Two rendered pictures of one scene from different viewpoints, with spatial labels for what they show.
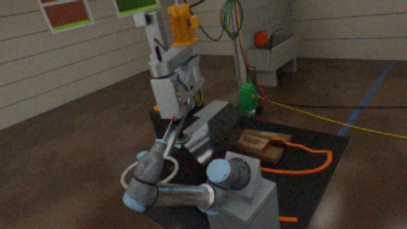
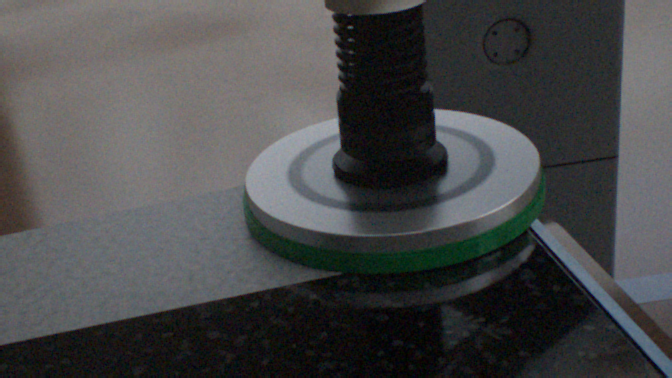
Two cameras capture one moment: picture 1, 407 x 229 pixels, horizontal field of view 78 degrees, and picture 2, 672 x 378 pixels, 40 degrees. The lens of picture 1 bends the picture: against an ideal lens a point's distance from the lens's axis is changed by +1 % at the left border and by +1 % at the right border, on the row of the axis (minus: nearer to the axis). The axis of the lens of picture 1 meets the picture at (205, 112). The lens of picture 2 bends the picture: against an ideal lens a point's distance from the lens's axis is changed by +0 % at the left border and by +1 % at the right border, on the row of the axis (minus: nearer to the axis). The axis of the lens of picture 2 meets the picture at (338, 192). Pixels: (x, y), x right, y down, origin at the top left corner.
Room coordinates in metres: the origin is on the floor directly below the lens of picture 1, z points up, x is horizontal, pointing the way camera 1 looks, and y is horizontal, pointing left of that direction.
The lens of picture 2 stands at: (2.85, 0.66, 1.13)
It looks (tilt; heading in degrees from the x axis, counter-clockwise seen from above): 26 degrees down; 218
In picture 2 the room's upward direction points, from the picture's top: 6 degrees counter-clockwise
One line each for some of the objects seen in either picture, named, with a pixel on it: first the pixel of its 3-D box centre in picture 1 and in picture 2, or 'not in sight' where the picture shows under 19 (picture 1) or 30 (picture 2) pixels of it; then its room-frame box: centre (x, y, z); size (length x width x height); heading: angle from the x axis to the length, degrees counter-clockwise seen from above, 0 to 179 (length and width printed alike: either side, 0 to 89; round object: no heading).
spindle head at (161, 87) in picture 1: (173, 93); not in sight; (2.43, 0.28, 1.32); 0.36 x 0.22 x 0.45; 157
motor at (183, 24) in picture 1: (183, 24); not in sight; (2.96, 0.04, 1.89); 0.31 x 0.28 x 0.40; 67
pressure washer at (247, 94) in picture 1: (247, 92); not in sight; (4.13, -0.80, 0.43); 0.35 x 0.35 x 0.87; 31
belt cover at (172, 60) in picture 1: (176, 57); not in sight; (2.68, 0.18, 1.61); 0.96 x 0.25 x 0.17; 157
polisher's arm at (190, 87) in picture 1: (186, 83); not in sight; (2.71, 0.15, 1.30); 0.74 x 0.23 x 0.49; 157
